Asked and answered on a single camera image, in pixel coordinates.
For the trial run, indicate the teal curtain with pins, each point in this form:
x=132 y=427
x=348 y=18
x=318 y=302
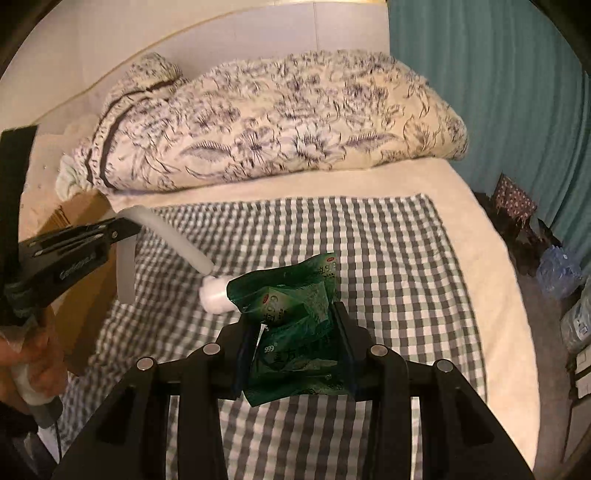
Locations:
x=485 y=92

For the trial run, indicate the person's left hand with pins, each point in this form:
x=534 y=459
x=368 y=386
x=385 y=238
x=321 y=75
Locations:
x=46 y=364

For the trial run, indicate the dark bag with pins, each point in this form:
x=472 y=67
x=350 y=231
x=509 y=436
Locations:
x=521 y=240

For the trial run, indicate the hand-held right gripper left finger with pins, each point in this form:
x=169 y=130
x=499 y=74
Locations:
x=244 y=360

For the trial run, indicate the mint green cloth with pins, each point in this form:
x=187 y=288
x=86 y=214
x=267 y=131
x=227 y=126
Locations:
x=69 y=175

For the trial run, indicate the green foil sachet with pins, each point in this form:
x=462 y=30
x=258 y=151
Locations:
x=295 y=304

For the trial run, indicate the white plastic strip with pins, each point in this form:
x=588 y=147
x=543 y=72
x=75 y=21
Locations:
x=161 y=226

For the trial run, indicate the small white bottle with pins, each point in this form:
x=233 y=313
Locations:
x=214 y=297

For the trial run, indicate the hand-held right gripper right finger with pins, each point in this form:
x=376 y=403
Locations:
x=344 y=341

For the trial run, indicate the brown cardboard box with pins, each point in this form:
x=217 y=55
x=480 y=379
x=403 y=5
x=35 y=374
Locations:
x=92 y=300

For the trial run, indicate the floral print duvet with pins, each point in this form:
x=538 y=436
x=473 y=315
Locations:
x=300 y=115

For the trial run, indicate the grey checkered cloth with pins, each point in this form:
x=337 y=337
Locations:
x=392 y=277

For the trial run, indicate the patterned paper bag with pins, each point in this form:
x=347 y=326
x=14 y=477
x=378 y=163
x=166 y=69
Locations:
x=512 y=196

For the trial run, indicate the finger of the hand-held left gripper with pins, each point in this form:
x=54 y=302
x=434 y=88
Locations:
x=120 y=230

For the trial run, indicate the cream bed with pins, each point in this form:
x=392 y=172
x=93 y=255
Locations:
x=485 y=230

